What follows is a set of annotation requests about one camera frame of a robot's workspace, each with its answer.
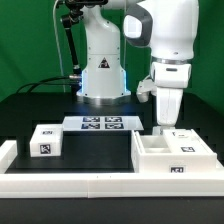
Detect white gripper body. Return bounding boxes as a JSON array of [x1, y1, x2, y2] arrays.
[[150, 59, 191, 126]]

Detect white cabinet door panel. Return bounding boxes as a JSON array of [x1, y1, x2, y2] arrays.
[[163, 129, 209, 155]]

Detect white cabinet body box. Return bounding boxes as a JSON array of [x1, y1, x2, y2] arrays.
[[131, 131, 217, 173]]

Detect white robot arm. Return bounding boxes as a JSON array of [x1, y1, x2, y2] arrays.
[[65, 0, 199, 127]]

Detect white cabinet top block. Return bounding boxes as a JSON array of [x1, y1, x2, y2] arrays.
[[30, 124, 63, 157]]

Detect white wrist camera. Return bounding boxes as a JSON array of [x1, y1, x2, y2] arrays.
[[136, 76, 156, 103]]

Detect black cables on table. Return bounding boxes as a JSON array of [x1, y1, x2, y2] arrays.
[[16, 75, 82, 94]]

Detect white marker base plate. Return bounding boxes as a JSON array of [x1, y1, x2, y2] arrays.
[[62, 116, 143, 131]]

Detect grey thin cable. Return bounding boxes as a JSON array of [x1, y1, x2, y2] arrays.
[[52, 0, 67, 93]]

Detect white U-shaped fence frame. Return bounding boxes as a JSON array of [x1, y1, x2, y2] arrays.
[[0, 140, 224, 198]]

